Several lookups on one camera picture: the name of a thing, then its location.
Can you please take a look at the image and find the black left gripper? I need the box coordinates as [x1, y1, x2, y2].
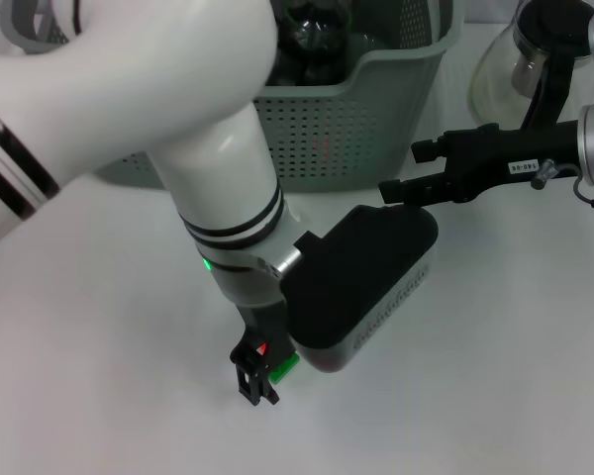
[230, 298, 292, 408]

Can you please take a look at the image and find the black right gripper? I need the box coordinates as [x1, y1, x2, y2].
[378, 121, 582, 208]

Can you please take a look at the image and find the green rectangular toy block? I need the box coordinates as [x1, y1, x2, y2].
[269, 351, 302, 386]

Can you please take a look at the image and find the grey-green perforated storage bin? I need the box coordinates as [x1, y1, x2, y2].
[0, 0, 465, 194]

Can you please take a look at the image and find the glass carafe black handle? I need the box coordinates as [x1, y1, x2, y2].
[468, 0, 594, 131]

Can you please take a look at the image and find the right arm cable with plug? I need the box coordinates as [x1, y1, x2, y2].
[531, 158, 558, 189]

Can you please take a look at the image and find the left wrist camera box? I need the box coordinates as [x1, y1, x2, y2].
[281, 204, 440, 373]

